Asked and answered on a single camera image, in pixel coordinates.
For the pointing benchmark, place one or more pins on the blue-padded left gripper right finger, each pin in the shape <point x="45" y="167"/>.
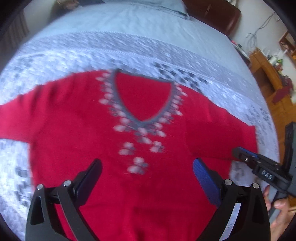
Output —
<point x="252" y="222"/>

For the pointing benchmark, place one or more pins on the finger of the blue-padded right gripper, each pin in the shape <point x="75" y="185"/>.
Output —
<point x="243" y="154"/>

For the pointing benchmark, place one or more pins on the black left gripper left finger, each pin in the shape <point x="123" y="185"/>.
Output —
<point x="42" y="220"/>

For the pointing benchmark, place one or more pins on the red knit sweater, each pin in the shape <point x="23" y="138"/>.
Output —
<point x="146" y="132"/>

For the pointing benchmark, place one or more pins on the person's right hand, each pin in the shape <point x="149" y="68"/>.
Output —
<point x="278" y="226"/>

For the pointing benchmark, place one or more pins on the red cloth on cabinet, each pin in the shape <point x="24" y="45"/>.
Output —
<point x="281" y="93"/>

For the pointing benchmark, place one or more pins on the wooden side cabinet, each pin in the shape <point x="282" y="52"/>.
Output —
<point x="268" y="80"/>

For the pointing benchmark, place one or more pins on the white grey quilted bedspread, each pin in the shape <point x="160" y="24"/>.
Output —
<point x="143" y="40"/>

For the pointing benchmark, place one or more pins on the dark wooden headboard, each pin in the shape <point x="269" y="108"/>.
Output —
<point x="218" y="14"/>

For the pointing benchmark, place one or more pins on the grey pleated curtain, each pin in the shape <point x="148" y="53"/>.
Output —
<point x="14" y="34"/>

